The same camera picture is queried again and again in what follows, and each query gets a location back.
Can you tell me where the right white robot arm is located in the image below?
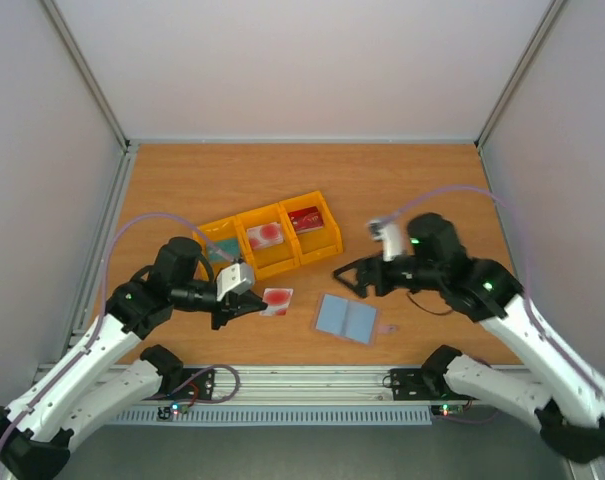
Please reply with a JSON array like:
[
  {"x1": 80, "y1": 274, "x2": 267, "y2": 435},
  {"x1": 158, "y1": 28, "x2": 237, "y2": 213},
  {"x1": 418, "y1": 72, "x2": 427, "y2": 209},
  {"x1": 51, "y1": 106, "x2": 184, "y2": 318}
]
[{"x1": 333, "y1": 213, "x2": 605, "y2": 464}]

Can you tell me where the yellow three-compartment bin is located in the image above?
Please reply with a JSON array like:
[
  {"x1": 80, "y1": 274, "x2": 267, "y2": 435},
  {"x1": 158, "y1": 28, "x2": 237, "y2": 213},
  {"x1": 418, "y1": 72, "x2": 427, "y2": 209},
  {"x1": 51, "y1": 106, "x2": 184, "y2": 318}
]
[{"x1": 193, "y1": 191, "x2": 344, "y2": 280}]

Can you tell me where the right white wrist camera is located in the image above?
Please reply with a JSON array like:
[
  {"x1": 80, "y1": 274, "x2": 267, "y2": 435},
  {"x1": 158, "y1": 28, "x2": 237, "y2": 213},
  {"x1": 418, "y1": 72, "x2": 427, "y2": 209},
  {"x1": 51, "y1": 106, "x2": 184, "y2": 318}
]
[{"x1": 367, "y1": 218, "x2": 406, "y2": 262}]

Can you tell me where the small circuit board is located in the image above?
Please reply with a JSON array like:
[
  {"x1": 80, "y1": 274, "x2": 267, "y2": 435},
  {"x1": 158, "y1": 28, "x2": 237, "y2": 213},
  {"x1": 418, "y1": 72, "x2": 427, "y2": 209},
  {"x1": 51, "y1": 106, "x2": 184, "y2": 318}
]
[
  {"x1": 156, "y1": 404, "x2": 190, "y2": 421},
  {"x1": 431, "y1": 404, "x2": 467, "y2": 417}
]

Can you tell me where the left small circuit board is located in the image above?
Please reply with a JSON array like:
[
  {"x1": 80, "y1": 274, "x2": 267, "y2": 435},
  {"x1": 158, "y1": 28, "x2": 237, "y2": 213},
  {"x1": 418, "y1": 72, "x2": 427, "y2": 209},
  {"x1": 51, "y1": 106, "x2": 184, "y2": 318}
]
[{"x1": 156, "y1": 404, "x2": 190, "y2": 421}]

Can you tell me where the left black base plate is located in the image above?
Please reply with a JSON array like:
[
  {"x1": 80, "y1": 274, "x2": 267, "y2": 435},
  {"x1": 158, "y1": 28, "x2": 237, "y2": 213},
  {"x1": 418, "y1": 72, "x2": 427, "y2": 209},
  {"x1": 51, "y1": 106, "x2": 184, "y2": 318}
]
[{"x1": 150, "y1": 368, "x2": 215, "y2": 403}]

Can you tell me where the grey slotted cable duct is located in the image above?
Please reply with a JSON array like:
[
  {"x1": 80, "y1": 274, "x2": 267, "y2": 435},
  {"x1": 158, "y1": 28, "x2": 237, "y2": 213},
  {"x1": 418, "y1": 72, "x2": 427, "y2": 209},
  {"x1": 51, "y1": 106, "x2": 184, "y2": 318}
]
[{"x1": 110, "y1": 405, "x2": 432, "y2": 428}]

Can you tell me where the pink circle card stack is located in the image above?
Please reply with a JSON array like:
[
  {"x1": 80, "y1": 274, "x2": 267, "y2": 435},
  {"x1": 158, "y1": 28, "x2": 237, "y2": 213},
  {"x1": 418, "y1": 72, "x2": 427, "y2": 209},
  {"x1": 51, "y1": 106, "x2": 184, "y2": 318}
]
[{"x1": 246, "y1": 222, "x2": 284, "y2": 251}]

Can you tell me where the aluminium front rail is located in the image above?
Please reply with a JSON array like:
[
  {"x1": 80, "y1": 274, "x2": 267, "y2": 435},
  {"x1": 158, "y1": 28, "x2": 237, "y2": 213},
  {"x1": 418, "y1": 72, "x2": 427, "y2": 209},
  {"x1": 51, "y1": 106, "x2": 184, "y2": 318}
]
[{"x1": 36, "y1": 363, "x2": 543, "y2": 406}]

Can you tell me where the pink leather card holder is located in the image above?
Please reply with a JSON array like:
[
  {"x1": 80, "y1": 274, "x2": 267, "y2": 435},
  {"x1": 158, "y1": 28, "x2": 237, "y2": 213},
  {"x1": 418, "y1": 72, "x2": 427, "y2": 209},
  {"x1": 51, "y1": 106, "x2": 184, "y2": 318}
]
[{"x1": 311, "y1": 294, "x2": 400, "y2": 346}]

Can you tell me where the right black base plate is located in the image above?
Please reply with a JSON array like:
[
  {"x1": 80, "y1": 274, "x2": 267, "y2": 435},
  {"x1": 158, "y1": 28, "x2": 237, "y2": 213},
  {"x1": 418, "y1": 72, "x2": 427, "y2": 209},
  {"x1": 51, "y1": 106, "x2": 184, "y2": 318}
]
[{"x1": 383, "y1": 368, "x2": 471, "y2": 403}]

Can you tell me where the teal VIP card stack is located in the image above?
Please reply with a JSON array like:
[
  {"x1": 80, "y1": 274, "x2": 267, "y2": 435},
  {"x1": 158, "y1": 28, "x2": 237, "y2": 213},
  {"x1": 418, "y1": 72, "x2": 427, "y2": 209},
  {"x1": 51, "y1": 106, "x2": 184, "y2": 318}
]
[{"x1": 206, "y1": 237, "x2": 241, "y2": 263}]

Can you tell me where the right small circuit board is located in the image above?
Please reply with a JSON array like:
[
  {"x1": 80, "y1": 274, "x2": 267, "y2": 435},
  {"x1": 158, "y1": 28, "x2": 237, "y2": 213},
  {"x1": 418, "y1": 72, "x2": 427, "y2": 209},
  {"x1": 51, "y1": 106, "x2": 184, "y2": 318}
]
[{"x1": 431, "y1": 404, "x2": 467, "y2": 417}]

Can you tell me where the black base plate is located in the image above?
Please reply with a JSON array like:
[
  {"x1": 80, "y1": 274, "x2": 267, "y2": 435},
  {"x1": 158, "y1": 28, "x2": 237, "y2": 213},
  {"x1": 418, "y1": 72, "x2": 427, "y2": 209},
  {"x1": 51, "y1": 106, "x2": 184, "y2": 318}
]
[
  {"x1": 383, "y1": 368, "x2": 471, "y2": 403},
  {"x1": 150, "y1": 368, "x2": 215, "y2": 403}
]

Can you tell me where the red card stack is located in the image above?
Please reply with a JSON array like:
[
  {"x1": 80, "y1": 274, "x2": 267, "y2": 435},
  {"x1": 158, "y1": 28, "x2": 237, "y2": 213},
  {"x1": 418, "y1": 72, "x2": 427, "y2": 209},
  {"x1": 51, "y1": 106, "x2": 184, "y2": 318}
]
[{"x1": 288, "y1": 206, "x2": 324, "y2": 235}]

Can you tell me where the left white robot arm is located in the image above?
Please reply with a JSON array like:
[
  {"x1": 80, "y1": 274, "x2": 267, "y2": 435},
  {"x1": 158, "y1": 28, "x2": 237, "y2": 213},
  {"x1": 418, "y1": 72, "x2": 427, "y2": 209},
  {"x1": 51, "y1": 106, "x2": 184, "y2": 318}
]
[{"x1": 0, "y1": 237, "x2": 266, "y2": 479}]

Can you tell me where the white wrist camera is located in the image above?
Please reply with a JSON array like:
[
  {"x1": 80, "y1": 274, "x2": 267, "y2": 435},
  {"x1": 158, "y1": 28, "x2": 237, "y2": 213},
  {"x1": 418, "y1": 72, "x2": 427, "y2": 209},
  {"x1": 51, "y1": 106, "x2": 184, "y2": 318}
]
[
  {"x1": 216, "y1": 262, "x2": 255, "y2": 302},
  {"x1": 367, "y1": 218, "x2": 406, "y2": 262}
]

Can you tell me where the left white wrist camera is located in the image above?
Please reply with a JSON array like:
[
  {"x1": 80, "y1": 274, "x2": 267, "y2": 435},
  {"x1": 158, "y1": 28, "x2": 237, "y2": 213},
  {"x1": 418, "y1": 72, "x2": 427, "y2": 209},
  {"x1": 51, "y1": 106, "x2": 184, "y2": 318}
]
[{"x1": 216, "y1": 262, "x2": 255, "y2": 302}]

